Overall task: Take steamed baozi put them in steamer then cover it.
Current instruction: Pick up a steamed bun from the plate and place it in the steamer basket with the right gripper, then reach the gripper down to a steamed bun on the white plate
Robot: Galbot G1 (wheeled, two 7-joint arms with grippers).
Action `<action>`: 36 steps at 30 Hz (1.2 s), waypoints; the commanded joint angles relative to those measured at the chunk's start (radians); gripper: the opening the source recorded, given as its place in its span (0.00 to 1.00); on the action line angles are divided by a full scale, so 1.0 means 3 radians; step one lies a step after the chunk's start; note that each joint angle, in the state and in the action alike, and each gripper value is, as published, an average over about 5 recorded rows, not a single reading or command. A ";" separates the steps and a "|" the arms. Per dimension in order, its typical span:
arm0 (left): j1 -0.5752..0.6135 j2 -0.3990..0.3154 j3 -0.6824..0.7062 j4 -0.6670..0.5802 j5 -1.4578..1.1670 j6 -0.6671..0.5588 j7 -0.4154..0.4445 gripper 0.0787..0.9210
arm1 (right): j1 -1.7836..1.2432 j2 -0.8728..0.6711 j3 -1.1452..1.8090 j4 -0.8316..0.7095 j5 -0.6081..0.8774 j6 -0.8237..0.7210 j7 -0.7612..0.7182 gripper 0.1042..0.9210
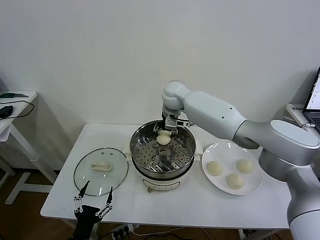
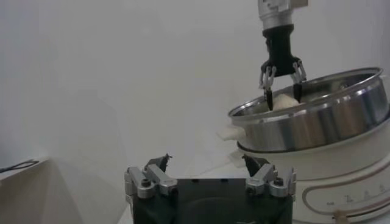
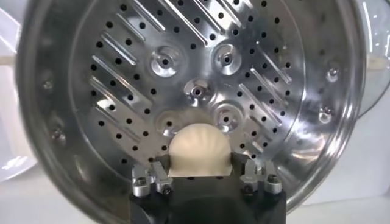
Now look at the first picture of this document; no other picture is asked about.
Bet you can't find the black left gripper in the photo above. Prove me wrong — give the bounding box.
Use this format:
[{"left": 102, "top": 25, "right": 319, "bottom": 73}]
[{"left": 71, "top": 180, "right": 114, "bottom": 240}]

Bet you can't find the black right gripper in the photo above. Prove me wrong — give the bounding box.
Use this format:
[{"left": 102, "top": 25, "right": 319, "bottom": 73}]
[{"left": 153, "top": 111, "right": 179, "bottom": 136}]

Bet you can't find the white steamed baozi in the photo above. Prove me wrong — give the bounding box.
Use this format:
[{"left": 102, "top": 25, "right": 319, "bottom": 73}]
[
  {"left": 206, "top": 160, "right": 223, "bottom": 176},
  {"left": 156, "top": 129, "right": 172, "bottom": 146},
  {"left": 236, "top": 158, "right": 254, "bottom": 174},
  {"left": 225, "top": 173, "right": 246, "bottom": 190}
]

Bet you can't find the round glass lid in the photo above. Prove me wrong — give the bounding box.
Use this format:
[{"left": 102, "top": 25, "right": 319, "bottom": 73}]
[{"left": 73, "top": 147, "right": 129, "bottom": 197}]

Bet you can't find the steel steamer basket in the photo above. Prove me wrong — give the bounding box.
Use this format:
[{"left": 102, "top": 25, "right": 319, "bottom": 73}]
[{"left": 129, "top": 120, "right": 197, "bottom": 176}]

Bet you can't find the white power strip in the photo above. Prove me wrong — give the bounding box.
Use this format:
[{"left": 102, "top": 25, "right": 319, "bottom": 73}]
[{"left": 111, "top": 224, "right": 141, "bottom": 238}]

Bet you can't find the white electric cooker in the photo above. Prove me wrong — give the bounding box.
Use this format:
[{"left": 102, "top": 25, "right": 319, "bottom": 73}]
[{"left": 122, "top": 141, "right": 203, "bottom": 194}]

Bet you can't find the white round plate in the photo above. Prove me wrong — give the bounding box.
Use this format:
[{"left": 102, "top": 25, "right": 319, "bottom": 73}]
[{"left": 201, "top": 142, "right": 264, "bottom": 196}]

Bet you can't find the black computer mouse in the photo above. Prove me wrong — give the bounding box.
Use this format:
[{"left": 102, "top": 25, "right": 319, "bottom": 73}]
[{"left": 0, "top": 105, "right": 14, "bottom": 119}]

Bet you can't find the dark green flat object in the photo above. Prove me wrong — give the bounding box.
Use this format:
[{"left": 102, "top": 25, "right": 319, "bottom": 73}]
[{"left": 0, "top": 92, "right": 29, "bottom": 99}]

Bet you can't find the open grey laptop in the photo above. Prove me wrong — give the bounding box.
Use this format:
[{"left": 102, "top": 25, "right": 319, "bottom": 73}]
[{"left": 301, "top": 66, "right": 320, "bottom": 133}]

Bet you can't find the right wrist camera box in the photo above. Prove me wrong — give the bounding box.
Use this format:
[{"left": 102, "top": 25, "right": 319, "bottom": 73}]
[{"left": 164, "top": 113, "right": 192, "bottom": 131}]

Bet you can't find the black mouse cable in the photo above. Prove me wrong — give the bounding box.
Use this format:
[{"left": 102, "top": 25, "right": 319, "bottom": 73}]
[{"left": 0, "top": 100, "right": 35, "bottom": 121}]

